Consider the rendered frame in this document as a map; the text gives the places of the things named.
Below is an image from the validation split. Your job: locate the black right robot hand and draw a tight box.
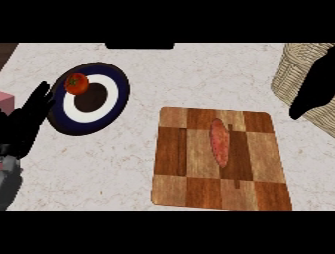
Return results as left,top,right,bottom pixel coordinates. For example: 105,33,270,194
288,43,335,121

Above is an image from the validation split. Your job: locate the reddish sweet potato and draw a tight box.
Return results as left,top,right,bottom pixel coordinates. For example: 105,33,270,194
210,118,232,169

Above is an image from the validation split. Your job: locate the red tomato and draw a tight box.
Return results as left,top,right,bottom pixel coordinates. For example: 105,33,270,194
65,72,90,96

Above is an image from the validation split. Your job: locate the wooden checkered cutting board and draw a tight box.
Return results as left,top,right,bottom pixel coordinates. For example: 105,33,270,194
149,106,294,212

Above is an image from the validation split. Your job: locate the wicker basket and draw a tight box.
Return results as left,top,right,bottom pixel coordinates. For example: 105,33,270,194
270,43,335,150

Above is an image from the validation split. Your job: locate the blue and white plate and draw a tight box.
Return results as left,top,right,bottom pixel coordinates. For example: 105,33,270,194
46,62,132,137

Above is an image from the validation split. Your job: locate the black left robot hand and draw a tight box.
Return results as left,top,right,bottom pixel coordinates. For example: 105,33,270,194
0,80,58,163

